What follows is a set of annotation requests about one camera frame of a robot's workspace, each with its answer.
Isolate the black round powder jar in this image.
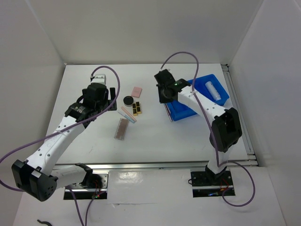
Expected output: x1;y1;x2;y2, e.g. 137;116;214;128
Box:
123;96;134;107

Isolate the purple cable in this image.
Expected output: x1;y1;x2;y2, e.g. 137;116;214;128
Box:
160;51;256;207
0;65;121;226

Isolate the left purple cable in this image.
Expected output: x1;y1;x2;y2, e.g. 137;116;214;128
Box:
0;65;121;226

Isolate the black gold lipstick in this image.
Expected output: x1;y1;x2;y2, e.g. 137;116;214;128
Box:
132;103;138;116
135;102;142;114

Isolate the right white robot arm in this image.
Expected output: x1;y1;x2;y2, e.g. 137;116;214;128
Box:
154;69;242;185

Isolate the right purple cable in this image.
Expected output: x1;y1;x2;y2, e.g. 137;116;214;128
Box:
160;51;256;207

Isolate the aluminium rail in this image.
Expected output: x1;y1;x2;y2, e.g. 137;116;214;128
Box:
53;161;212;170
221;65;259;167

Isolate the aluminium rail front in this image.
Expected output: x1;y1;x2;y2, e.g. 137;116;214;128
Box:
53;161;212;170

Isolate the aluminium rail right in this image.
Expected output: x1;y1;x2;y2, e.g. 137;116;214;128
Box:
221;65;259;167

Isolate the black hook bottom left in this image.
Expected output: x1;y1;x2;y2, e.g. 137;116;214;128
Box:
37;219;52;226

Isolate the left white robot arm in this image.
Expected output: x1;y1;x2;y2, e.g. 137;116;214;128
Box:
12;74;117;202

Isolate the pink slim makeup tube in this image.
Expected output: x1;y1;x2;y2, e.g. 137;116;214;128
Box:
121;107;135;120

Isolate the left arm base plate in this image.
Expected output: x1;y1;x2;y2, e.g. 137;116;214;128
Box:
70;171;109;200

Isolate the white lotion bottle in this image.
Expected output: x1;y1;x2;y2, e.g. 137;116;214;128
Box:
205;81;221;101

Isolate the white blue makeup pen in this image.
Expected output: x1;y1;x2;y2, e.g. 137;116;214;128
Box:
118;111;136;123

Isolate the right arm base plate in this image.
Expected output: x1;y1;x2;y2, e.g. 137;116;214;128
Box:
188;170;235;198

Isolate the brown eyeshadow palette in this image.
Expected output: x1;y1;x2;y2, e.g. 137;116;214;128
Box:
114;118;129;140

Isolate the blue plastic organizer bin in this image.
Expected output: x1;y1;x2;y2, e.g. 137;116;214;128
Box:
163;74;230;122

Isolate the red lip gloss tube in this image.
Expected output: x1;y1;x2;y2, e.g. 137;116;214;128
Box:
163;104;173;122

